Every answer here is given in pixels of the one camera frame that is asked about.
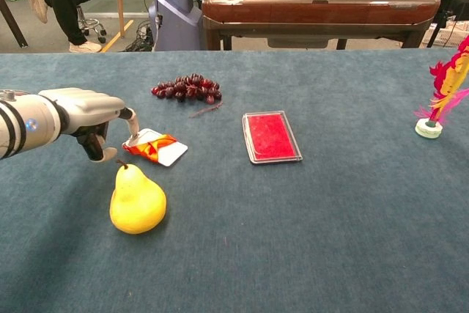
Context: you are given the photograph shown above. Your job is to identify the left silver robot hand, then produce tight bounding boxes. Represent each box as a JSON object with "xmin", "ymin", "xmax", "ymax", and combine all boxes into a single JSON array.
[{"xmin": 38, "ymin": 87, "xmax": 141, "ymax": 163}]

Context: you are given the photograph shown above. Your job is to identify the white package with orange band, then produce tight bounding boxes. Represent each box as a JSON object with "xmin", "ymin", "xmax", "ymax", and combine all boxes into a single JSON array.
[{"xmin": 122, "ymin": 128, "xmax": 189, "ymax": 168}]

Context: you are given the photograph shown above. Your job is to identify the black office stool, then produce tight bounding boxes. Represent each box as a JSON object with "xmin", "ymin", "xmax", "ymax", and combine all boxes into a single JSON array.
[{"xmin": 75, "ymin": 0, "xmax": 108, "ymax": 45}]

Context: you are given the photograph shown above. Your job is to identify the dark red grape bunch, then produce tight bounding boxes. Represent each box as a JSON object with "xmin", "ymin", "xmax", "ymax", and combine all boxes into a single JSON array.
[{"xmin": 150, "ymin": 73, "xmax": 224, "ymax": 119}]

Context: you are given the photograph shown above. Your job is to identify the yellow pear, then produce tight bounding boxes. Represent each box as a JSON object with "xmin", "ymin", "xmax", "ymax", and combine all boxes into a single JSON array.
[{"xmin": 109, "ymin": 158, "xmax": 168, "ymax": 235}]

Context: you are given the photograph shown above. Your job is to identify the dark slanted table leg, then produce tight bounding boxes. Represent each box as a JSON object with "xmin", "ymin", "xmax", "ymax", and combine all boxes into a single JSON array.
[{"xmin": 0, "ymin": 0, "xmax": 29, "ymax": 49}]

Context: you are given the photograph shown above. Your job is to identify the red card in clear case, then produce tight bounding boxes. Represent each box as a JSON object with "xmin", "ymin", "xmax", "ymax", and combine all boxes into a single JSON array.
[{"xmin": 241, "ymin": 110, "xmax": 304, "ymax": 166}]

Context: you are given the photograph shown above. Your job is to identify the brown mahjong table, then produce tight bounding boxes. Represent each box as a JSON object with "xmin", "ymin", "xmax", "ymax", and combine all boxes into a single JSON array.
[{"xmin": 200, "ymin": 0, "xmax": 442, "ymax": 51}]

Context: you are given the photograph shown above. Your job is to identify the blue table cloth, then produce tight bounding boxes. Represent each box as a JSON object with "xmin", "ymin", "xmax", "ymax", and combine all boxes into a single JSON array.
[{"xmin": 0, "ymin": 48, "xmax": 469, "ymax": 313}]

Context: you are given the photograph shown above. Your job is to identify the pink yellow feather shuttlecock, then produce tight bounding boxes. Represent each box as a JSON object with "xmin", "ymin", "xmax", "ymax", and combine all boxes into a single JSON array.
[{"xmin": 413, "ymin": 34, "xmax": 469, "ymax": 140}]

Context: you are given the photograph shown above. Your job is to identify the black tripod stand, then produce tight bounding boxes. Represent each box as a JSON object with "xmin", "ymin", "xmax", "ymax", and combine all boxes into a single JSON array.
[{"xmin": 426, "ymin": 0, "xmax": 469, "ymax": 49}]

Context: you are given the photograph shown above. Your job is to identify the white plastic crate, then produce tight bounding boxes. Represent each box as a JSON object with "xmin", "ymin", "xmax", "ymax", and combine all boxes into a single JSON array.
[{"xmin": 421, "ymin": 21, "xmax": 469, "ymax": 49}]

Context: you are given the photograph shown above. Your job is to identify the black floor cables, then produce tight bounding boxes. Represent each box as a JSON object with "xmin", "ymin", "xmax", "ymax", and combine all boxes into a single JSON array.
[{"xmin": 124, "ymin": 19, "xmax": 155, "ymax": 53}]

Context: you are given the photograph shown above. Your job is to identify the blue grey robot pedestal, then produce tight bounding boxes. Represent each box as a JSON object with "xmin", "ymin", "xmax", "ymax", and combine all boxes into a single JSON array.
[{"xmin": 147, "ymin": 0, "xmax": 203, "ymax": 52}]

